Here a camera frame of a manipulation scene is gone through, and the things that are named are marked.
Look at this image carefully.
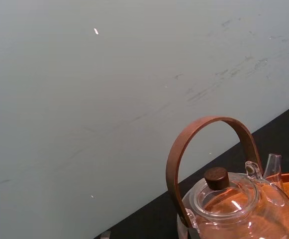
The glass lid with dark knob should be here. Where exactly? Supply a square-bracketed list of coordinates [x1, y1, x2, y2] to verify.
[193, 167, 260, 218]

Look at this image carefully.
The black table cloth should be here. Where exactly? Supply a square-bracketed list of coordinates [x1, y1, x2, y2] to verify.
[92, 99, 289, 239]

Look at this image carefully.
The clear glass teapot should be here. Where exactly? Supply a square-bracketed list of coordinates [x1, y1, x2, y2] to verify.
[176, 153, 289, 239]

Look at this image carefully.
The brown curved teapot handle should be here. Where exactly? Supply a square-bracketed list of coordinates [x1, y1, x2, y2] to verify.
[165, 115, 264, 229]

